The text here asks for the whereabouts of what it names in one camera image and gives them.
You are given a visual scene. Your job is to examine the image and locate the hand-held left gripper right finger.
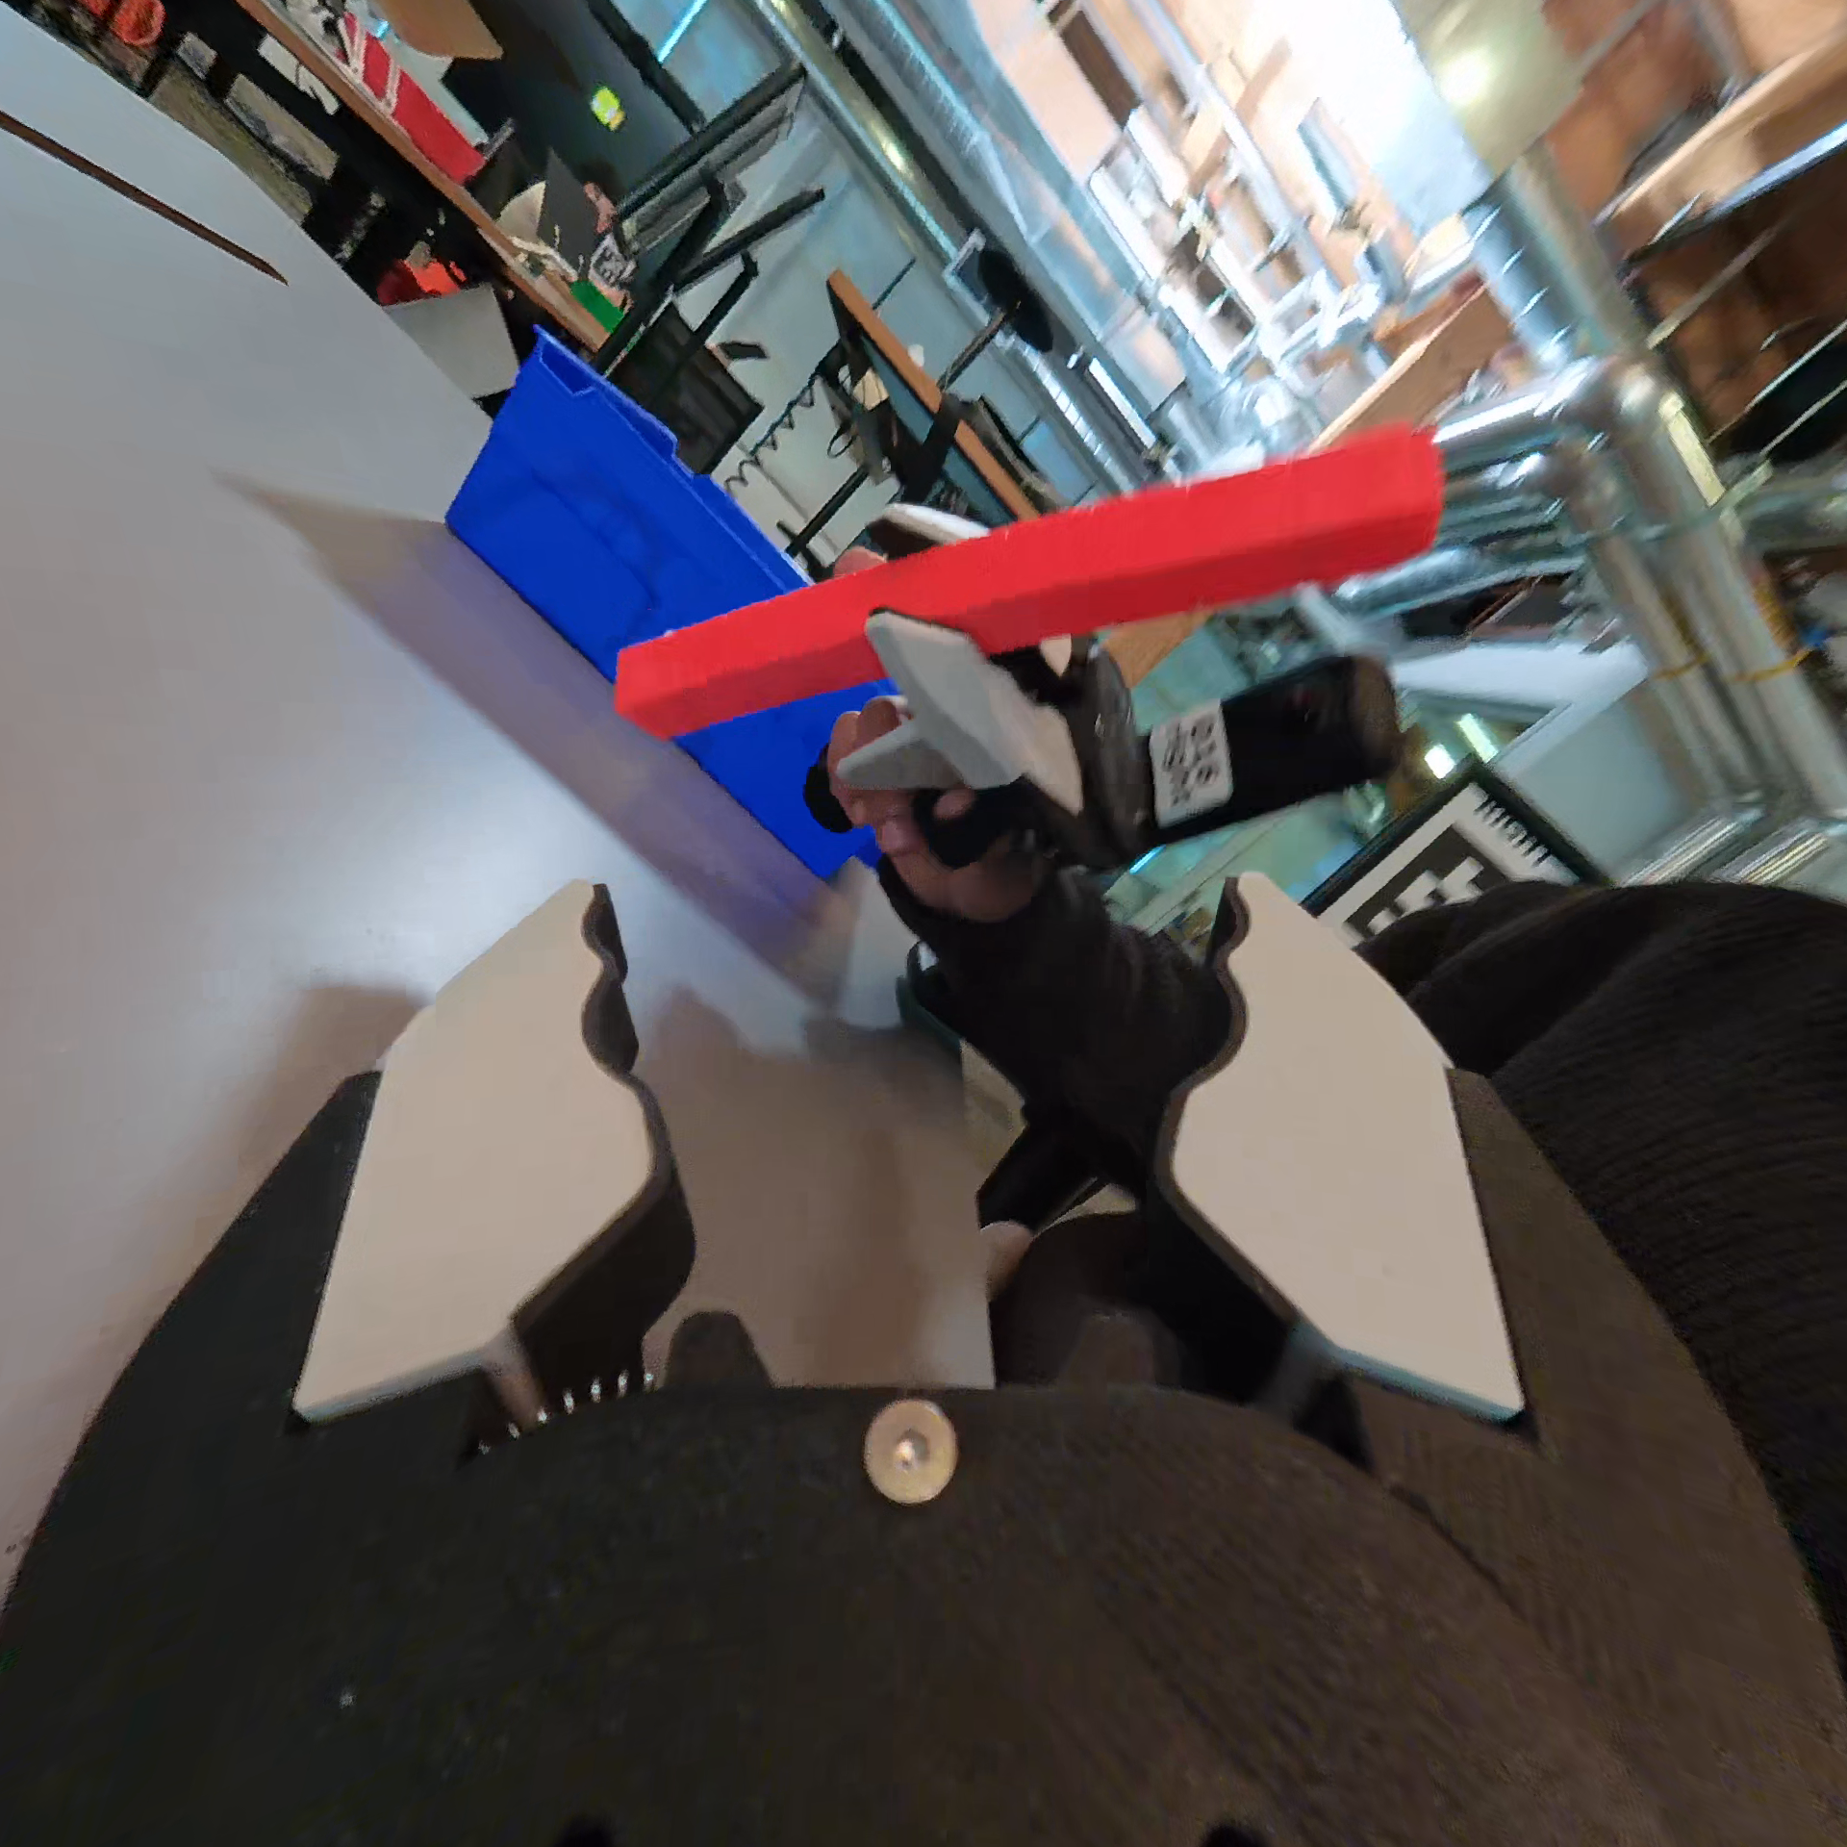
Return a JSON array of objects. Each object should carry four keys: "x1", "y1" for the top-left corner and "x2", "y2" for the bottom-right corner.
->
[{"x1": 1155, "y1": 869, "x2": 1529, "y2": 1434}]

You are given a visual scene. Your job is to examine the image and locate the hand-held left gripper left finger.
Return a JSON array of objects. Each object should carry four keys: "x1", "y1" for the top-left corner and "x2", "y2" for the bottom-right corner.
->
[{"x1": 292, "y1": 880, "x2": 698, "y2": 1434}]

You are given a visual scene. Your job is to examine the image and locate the red snap cube stick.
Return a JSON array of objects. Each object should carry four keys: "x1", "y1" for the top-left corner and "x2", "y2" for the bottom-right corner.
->
[{"x1": 613, "y1": 422, "x2": 1448, "y2": 741}]

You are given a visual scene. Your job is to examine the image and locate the blue bin with marker sticker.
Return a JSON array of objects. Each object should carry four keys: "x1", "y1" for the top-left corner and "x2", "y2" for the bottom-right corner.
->
[{"x1": 445, "y1": 323, "x2": 888, "y2": 882}]

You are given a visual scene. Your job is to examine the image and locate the black monitor on arm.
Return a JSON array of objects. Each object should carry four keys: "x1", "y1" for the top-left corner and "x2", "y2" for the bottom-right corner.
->
[{"x1": 598, "y1": 63, "x2": 832, "y2": 313}]

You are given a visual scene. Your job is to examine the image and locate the person's right hand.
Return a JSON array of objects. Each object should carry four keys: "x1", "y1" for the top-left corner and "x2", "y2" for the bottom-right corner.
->
[{"x1": 822, "y1": 696, "x2": 1045, "y2": 927}]

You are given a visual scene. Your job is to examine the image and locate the wooden-top standing desk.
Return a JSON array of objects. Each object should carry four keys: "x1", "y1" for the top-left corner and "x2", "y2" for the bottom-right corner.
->
[{"x1": 828, "y1": 268, "x2": 1058, "y2": 532}]

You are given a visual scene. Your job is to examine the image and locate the framed marker sign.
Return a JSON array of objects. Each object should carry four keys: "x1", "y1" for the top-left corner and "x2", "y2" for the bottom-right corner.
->
[{"x1": 1307, "y1": 761, "x2": 1608, "y2": 949}]

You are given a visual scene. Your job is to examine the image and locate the black computer case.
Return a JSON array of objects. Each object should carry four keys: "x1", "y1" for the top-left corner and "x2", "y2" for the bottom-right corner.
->
[{"x1": 621, "y1": 307, "x2": 768, "y2": 472}]

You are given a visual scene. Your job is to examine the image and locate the grey panel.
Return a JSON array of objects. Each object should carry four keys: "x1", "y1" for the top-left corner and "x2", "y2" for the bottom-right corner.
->
[{"x1": 383, "y1": 280, "x2": 524, "y2": 400}]

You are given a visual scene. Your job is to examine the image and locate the long wooden desk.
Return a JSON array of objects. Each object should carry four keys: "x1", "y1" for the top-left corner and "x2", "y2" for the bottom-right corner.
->
[{"x1": 237, "y1": 0, "x2": 624, "y2": 352}]

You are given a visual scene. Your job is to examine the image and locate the red storage bin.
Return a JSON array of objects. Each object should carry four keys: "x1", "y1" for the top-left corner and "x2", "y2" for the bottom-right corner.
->
[{"x1": 340, "y1": 22, "x2": 489, "y2": 184}]

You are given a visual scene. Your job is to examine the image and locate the open cardboard box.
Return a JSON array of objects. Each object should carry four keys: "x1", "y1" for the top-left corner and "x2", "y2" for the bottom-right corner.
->
[{"x1": 383, "y1": 0, "x2": 508, "y2": 61}]

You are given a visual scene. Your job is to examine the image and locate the silver duct with elbow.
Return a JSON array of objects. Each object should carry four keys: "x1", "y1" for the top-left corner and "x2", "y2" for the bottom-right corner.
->
[{"x1": 1429, "y1": 145, "x2": 1847, "y2": 869}]

